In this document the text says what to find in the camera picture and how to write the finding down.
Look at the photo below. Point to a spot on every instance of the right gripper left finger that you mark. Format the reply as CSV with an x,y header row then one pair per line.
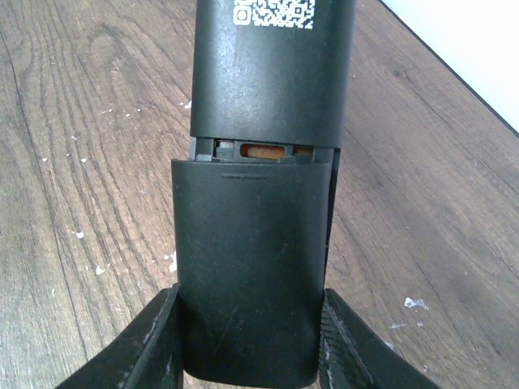
x,y
146,354

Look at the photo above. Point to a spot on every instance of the black remote battery cover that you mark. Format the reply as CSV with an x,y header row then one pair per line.
x,y
249,271

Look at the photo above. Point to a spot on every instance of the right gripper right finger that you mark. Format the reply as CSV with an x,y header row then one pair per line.
x,y
353,356

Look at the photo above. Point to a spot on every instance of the black remote control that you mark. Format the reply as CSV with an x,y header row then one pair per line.
x,y
268,97

